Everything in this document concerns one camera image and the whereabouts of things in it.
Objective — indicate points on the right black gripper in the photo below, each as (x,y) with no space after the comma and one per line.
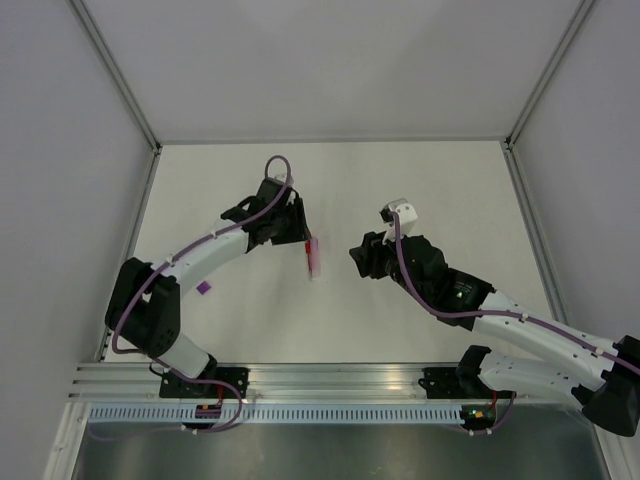
(374,249)

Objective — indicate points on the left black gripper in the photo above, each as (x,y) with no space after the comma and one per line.
(299,232)

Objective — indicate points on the red gel pen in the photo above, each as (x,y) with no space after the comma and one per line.
(310,255)

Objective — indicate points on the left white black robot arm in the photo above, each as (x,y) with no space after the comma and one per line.
(145,304)

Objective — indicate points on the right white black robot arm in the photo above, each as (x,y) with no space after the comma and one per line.
(596,375)

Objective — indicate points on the purple marker cap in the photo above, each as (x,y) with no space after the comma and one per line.
(204,287)

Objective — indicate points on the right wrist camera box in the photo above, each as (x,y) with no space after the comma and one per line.
(400,217)

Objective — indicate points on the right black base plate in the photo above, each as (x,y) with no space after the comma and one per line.
(441,383)

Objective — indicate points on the white slotted cable duct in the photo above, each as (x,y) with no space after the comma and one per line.
(439,414)

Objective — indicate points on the aluminium mounting rail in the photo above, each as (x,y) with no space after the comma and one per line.
(264,382)

